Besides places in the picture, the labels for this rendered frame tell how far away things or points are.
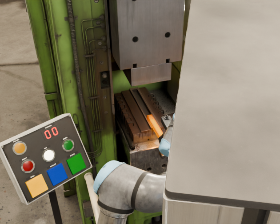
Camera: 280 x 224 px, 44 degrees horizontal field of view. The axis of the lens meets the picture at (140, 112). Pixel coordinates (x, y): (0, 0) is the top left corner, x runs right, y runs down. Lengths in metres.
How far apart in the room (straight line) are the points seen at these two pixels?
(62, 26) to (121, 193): 0.87
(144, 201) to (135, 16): 0.82
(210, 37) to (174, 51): 1.41
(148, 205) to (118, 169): 0.14
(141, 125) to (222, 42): 1.65
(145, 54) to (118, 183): 0.75
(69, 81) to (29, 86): 2.64
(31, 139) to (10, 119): 2.29
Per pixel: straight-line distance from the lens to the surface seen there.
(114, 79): 2.18
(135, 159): 1.86
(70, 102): 1.81
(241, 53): 0.23
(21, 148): 1.56
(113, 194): 1.04
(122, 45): 1.55
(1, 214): 2.93
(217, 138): 0.15
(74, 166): 1.65
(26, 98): 4.14
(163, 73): 1.68
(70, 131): 1.64
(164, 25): 1.58
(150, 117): 1.90
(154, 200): 1.01
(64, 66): 1.70
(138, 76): 1.65
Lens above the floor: 2.12
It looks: 35 degrees down
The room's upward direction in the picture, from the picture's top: 1 degrees counter-clockwise
